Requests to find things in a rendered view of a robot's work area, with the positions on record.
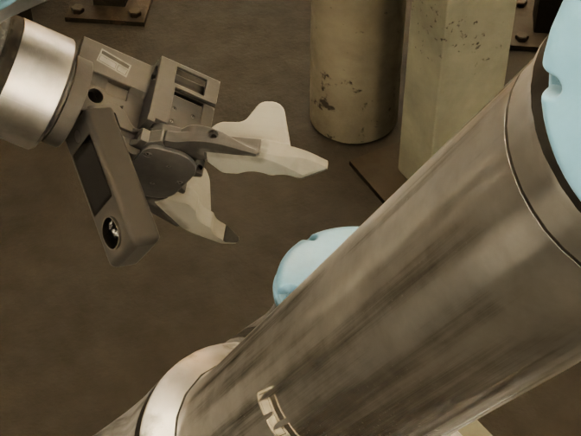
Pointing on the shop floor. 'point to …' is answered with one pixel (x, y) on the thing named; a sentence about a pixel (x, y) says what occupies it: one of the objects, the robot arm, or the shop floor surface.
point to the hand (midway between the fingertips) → (281, 214)
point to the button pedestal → (442, 83)
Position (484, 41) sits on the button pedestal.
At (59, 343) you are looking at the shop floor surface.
